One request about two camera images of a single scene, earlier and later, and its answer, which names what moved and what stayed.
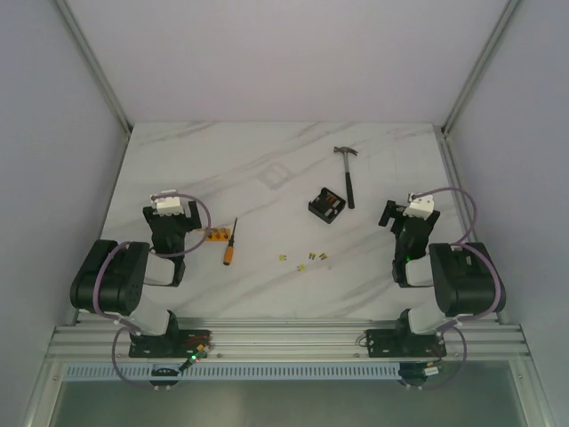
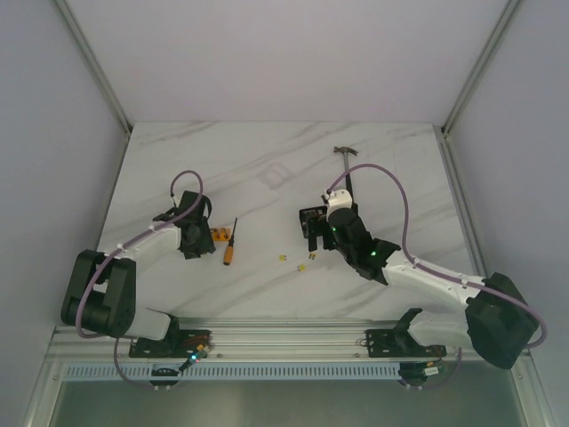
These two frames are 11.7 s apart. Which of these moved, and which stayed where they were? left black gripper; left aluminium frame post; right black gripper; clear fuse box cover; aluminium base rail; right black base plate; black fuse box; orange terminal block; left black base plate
Moved: right black gripper; black fuse box; left black gripper
Stayed: left aluminium frame post; aluminium base rail; orange terminal block; clear fuse box cover; right black base plate; left black base plate
